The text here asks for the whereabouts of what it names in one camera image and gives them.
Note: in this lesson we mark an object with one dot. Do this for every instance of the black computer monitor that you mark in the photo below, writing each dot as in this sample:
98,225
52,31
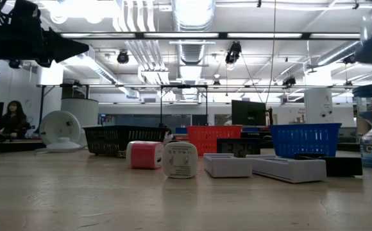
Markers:
248,112

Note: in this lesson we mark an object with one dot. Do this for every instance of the pink charger cube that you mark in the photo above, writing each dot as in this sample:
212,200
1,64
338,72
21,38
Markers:
144,155

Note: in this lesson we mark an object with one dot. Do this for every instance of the white hanging light box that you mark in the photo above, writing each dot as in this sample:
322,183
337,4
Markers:
49,75

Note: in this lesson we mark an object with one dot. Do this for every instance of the silver round ventilation duct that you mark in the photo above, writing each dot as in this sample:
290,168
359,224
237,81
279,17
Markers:
192,48

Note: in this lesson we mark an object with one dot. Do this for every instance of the blue plastic basket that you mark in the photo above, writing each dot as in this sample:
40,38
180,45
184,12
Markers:
304,138

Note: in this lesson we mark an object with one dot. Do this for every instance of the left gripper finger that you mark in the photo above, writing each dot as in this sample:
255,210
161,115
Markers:
57,56
61,43

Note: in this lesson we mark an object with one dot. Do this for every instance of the dark digital clock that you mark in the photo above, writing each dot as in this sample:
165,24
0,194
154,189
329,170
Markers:
239,147

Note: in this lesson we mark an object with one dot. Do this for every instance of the black plastic basket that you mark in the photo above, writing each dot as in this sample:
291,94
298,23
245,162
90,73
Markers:
122,139

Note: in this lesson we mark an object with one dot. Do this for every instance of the white tall cabinet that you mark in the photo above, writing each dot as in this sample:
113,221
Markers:
317,102

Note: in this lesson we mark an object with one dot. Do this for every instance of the person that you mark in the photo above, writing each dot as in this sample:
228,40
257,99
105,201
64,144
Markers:
13,123

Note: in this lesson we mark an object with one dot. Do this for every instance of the white digital clock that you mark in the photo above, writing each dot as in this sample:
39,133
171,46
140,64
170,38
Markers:
288,170
227,167

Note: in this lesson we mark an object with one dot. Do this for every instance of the black small chip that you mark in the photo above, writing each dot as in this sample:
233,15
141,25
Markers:
343,167

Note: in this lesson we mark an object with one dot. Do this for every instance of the white desk fan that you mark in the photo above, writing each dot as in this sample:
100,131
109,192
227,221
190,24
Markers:
59,126

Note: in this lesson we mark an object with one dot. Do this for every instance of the black overhead light bar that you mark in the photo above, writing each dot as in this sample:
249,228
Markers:
223,35

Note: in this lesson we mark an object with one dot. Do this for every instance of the black ceiling spotlight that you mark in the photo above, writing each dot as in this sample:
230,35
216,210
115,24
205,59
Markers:
233,53
122,57
289,81
14,64
349,59

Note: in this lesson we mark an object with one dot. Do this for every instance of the red plastic basket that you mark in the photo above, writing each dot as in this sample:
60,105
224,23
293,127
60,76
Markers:
211,134

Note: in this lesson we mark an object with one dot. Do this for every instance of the teal and white charger cube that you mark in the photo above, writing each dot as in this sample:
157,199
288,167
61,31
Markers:
179,160

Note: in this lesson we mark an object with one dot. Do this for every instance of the white wall plug charger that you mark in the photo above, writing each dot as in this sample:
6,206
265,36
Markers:
168,138

